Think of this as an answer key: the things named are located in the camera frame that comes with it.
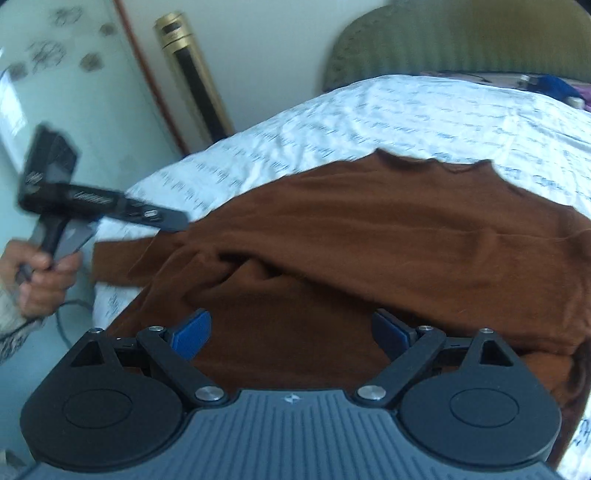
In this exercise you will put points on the blue cloth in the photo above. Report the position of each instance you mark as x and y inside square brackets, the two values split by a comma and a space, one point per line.
[558, 86]

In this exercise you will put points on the brown wooden door trim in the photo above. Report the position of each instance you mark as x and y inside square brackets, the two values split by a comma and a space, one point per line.
[150, 83]

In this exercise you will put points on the person's left hand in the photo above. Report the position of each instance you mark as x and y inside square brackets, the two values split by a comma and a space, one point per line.
[39, 277]

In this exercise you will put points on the brown sweater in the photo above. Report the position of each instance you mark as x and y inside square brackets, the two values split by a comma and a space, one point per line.
[369, 249]

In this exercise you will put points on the purple cloth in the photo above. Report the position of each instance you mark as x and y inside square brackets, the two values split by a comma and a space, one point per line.
[586, 99]

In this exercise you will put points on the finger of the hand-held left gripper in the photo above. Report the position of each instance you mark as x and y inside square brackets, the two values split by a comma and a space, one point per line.
[154, 214]

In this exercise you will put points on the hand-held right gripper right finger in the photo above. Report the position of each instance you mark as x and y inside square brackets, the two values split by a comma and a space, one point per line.
[392, 334]

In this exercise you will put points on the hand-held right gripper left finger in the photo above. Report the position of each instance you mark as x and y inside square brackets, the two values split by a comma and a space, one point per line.
[190, 334]

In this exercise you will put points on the gold and black tower appliance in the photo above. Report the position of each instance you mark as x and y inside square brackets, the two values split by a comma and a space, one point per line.
[194, 78]

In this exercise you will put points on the frosted glass door flower print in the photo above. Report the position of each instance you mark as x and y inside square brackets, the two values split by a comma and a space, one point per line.
[69, 78]

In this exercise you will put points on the white printed blanket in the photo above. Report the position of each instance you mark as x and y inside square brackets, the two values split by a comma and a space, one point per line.
[378, 115]

